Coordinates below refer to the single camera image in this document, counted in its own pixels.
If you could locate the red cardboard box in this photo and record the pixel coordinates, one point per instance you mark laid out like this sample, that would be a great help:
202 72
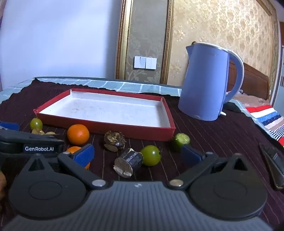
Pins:
106 111

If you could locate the blue checked sheet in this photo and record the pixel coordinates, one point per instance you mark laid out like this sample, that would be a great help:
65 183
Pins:
133 86

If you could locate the brown wooden headboard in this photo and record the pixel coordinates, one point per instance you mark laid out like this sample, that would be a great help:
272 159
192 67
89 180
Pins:
255 82

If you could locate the large dark sugarcane piece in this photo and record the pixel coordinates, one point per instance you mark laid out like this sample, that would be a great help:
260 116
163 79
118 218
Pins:
128 162

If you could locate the black remote control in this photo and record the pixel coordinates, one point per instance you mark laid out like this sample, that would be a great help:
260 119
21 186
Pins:
274 166

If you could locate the small yellow-green tomato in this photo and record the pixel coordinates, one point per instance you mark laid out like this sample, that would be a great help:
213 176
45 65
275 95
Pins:
36 123

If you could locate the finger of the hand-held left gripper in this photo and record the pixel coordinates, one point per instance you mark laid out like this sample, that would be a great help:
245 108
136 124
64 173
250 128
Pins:
8 126
33 137

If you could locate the gold ornate wall frame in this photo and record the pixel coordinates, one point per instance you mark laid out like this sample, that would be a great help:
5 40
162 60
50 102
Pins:
275 55
121 44

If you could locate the striped knitted blanket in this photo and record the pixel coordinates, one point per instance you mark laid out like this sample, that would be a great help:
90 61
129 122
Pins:
266 115

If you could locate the blue electric kettle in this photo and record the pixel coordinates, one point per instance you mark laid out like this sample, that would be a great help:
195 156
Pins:
204 84

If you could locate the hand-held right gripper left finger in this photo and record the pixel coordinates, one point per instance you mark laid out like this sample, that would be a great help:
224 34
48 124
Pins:
84 155

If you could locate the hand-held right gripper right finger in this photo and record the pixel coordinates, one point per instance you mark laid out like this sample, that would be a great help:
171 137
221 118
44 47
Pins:
190 155

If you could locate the orange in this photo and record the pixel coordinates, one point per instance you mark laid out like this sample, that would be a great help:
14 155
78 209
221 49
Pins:
77 134
74 150

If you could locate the pink patterned curtain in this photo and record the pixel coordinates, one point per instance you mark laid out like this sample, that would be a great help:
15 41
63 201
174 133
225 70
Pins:
1 55

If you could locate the person's left hand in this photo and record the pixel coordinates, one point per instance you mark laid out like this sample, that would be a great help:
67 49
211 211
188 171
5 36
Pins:
2 186

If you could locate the green tomato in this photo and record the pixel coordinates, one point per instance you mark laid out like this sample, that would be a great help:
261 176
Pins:
150 155

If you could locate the brown dried mangosteen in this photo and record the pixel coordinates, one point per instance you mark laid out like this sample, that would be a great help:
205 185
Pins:
113 139

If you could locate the brown longan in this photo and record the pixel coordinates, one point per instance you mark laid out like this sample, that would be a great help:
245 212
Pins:
38 132
50 133

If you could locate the black cloth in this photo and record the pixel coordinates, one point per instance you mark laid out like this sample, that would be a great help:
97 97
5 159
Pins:
233 107

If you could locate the cut green citrus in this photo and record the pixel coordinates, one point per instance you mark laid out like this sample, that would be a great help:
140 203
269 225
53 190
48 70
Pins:
180 141

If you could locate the white wall light switch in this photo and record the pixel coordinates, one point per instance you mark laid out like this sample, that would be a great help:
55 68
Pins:
145 62

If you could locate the pink bed sheet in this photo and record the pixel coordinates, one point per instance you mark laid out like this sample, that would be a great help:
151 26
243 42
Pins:
250 98

